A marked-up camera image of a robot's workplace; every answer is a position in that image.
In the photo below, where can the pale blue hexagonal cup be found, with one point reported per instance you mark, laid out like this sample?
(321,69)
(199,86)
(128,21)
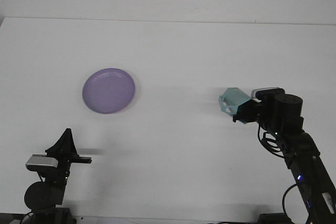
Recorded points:
(233,96)

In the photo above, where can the pale purple round plate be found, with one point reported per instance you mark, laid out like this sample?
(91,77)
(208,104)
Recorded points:
(109,91)

